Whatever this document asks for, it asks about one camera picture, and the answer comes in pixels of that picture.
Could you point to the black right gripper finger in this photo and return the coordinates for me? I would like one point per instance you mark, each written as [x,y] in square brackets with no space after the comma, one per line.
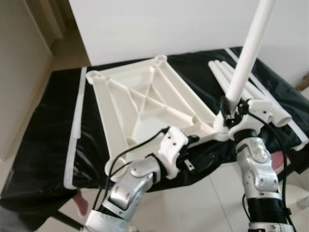
[225,107]

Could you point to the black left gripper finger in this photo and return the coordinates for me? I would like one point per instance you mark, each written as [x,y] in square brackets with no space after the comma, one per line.
[192,140]
[205,153]

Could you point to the white plastic table leg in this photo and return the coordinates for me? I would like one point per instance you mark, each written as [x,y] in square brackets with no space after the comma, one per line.
[219,75]
[248,53]
[247,95]
[285,118]

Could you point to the white plastic children table top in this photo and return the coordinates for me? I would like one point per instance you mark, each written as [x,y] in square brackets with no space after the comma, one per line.
[140,96]

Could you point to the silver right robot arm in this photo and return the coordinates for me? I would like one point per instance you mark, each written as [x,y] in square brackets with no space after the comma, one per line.
[258,164]

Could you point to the brown object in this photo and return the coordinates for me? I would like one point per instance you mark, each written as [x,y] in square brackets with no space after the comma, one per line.
[302,81]

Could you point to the black metal table leg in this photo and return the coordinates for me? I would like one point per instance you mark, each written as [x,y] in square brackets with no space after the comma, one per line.
[67,221]

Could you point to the black table cloth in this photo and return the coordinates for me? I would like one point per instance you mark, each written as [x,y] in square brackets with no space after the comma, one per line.
[38,145]

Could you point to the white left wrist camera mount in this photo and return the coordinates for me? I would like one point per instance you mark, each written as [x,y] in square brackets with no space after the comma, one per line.
[171,145]

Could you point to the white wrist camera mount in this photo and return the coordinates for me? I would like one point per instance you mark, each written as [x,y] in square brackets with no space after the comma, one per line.
[171,145]
[260,108]

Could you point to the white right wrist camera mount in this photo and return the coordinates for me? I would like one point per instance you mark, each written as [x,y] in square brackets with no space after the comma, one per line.
[260,108]

